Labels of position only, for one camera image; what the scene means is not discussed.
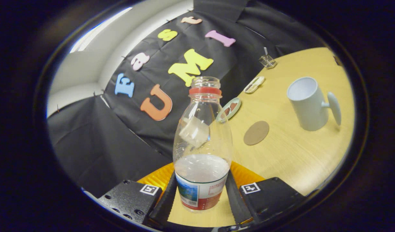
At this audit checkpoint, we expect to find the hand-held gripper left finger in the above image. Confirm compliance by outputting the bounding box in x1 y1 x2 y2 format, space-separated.
97 162 178 226

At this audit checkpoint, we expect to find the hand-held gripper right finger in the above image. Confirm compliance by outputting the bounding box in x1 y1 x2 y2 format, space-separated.
226 161 306 225

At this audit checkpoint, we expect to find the clear plastic juice bottle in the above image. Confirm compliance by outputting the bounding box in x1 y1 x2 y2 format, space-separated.
173 76 233 213

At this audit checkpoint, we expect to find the brown round coaster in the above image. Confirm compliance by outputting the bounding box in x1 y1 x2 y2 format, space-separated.
243 121 270 146

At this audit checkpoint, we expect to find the white cup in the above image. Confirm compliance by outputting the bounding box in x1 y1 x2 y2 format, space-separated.
287 77 342 131

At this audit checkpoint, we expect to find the wooden table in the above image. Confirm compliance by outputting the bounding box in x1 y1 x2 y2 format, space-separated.
167 47 356 227

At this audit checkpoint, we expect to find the black backdrop cloth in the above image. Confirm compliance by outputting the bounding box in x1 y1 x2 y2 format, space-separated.
47 0 327 198

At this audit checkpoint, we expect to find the pale green plate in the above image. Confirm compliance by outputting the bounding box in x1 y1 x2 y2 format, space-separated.
216 97 242 123

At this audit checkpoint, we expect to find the small white dish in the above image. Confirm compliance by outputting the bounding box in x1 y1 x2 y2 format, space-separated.
244 76 265 94

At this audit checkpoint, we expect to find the clear glass jar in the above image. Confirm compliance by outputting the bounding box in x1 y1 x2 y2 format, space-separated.
259 54 277 69

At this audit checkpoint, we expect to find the large ceiling light panel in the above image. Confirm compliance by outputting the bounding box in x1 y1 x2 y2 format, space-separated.
70 6 133 53

